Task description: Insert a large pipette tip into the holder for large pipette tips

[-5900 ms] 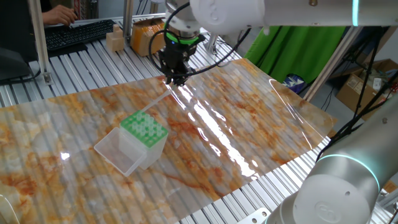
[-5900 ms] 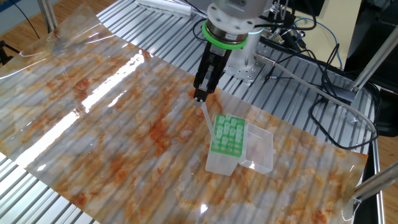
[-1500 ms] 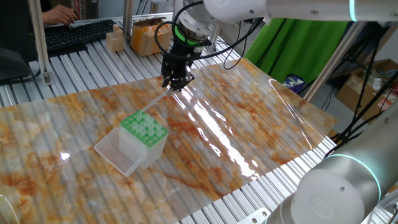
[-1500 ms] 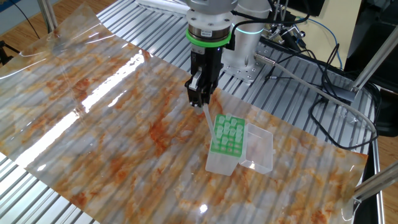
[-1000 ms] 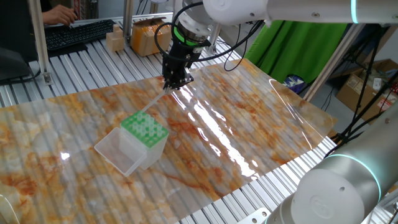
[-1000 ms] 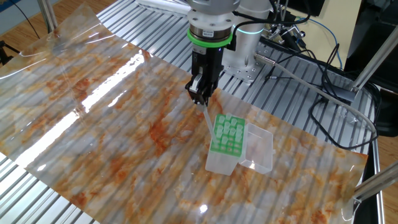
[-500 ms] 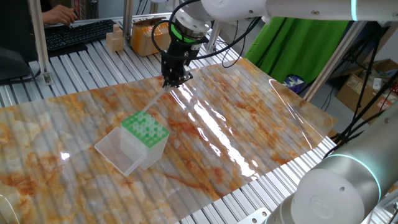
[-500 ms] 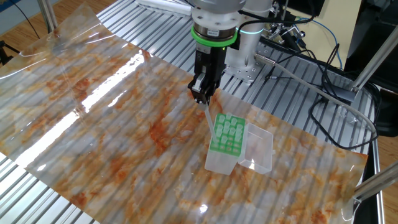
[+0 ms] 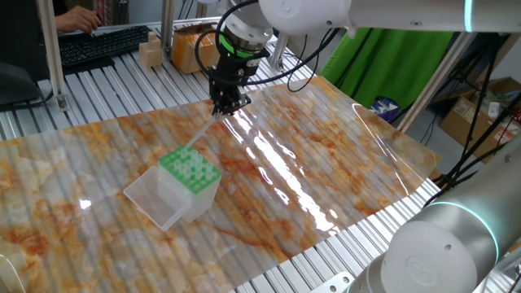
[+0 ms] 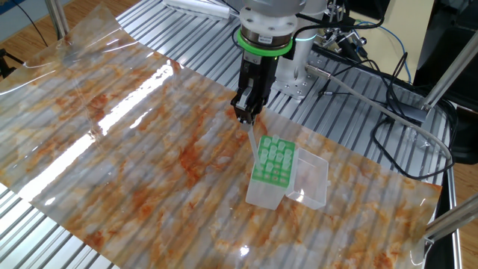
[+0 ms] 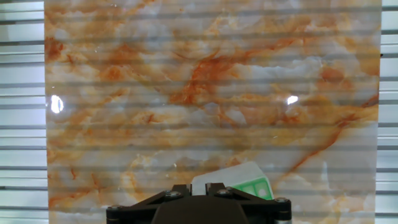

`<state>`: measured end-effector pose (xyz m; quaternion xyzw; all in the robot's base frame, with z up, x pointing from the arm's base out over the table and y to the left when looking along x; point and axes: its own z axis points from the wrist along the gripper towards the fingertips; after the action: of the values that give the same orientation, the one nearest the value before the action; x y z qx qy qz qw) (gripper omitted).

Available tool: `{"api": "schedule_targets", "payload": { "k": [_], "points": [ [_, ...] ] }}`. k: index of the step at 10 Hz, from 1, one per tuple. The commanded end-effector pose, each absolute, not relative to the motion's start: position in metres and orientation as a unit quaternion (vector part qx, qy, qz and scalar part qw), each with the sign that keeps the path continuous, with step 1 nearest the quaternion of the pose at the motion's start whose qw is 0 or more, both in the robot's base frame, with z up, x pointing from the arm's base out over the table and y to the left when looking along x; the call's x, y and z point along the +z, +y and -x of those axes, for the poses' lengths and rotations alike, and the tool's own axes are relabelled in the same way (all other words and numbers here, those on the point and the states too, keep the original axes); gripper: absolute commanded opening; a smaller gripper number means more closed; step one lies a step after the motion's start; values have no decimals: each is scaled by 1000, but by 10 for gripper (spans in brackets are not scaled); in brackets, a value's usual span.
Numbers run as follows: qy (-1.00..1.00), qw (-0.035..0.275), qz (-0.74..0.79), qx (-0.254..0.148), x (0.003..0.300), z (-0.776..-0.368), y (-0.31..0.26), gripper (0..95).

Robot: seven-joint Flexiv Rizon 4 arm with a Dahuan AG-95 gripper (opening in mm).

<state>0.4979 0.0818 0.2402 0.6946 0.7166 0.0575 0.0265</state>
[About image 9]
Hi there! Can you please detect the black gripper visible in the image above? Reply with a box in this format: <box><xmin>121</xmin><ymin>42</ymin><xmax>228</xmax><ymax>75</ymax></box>
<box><xmin>208</xmin><ymin>48</ymin><xmax>272</xmax><ymax>119</ymax></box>

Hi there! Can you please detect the clear plastic pipette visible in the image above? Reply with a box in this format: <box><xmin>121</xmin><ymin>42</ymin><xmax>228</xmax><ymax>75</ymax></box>
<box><xmin>184</xmin><ymin>115</ymin><xmax>221</xmax><ymax>151</ymax></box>

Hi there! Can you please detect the green pipette tip rack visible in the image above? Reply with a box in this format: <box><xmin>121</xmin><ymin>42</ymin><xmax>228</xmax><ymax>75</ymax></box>
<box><xmin>158</xmin><ymin>145</ymin><xmax>223</xmax><ymax>195</ymax></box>

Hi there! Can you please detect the translucent pipette tip box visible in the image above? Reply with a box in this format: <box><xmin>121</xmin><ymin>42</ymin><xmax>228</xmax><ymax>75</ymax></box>
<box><xmin>122</xmin><ymin>145</ymin><xmax>223</xmax><ymax>233</ymax></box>

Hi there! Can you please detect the black sleeved forearm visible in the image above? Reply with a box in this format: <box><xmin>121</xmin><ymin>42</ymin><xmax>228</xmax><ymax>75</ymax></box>
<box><xmin>52</xmin><ymin>0</ymin><xmax>71</xmax><ymax>18</ymax></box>

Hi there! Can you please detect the bare person hand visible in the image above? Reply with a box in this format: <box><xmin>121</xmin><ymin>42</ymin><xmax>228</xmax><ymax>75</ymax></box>
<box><xmin>55</xmin><ymin>5</ymin><xmax>103</xmax><ymax>34</ymax></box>

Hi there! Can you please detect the orange marble pattern mat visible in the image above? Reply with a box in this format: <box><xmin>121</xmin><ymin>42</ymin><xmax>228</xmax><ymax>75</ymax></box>
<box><xmin>0</xmin><ymin>77</ymin><xmax>443</xmax><ymax>293</ymax></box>

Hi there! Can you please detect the black computer keyboard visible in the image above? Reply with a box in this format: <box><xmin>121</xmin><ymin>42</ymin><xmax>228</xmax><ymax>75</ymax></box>
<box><xmin>58</xmin><ymin>24</ymin><xmax>154</xmax><ymax>68</ymax></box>

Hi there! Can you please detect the blue white patterned bag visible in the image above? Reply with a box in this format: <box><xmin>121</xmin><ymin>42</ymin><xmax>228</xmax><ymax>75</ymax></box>
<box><xmin>368</xmin><ymin>96</ymin><xmax>403</xmax><ymax>124</ymax></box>

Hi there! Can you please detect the black computer monitor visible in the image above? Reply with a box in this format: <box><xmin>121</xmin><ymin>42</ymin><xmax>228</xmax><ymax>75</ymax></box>
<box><xmin>0</xmin><ymin>0</ymin><xmax>56</xmax><ymax>107</ymax></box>

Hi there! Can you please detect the open cardboard box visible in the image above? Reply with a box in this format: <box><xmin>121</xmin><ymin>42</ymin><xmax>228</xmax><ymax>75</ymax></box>
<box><xmin>438</xmin><ymin>76</ymin><xmax>521</xmax><ymax>164</ymax></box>

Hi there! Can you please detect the black tripod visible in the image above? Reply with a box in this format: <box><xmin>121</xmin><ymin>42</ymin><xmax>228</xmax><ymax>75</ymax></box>
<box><xmin>418</xmin><ymin>36</ymin><xmax>521</xmax><ymax>208</ymax></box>

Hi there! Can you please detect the green wrist adapter ring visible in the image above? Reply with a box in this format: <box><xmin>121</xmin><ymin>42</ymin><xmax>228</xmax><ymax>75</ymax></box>
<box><xmin>218</xmin><ymin>32</ymin><xmax>256</xmax><ymax>59</ymax></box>

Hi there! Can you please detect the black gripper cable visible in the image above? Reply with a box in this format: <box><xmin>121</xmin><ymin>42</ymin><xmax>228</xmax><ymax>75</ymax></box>
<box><xmin>194</xmin><ymin>27</ymin><xmax>341</xmax><ymax>86</ymax></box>

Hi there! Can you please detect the thin black cable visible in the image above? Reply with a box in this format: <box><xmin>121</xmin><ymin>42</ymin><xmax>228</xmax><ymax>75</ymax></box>
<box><xmin>286</xmin><ymin>34</ymin><xmax>325</xmax><ymax>93</ymax></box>

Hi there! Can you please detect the black camera cable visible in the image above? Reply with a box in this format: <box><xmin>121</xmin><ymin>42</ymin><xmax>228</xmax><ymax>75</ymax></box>
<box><xmin>214</xmin><ymin>0</ymin><xmax>261</xmax><ymax>54</ymax></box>

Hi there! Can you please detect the aluminium frame post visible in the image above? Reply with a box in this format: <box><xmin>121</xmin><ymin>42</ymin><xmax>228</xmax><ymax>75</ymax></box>
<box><xmin>160</xmin><ymin>0</ymin><xmax>177</xmax><ymax>62</ymax></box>
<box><xmin>35</xmin><ymin>0</ymin><xmax>71</xmax><ymax>112</ymax></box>
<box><xmin>396</xmin><ymin>32</ymin><xmax>489</xmax><ymax>134</ymax></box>

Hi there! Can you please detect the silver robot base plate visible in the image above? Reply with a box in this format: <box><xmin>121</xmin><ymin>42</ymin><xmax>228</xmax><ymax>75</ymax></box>
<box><xmin>311</xmin><ymin>271</ymin><xmax>356</xmax><ymax>293</ymax></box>

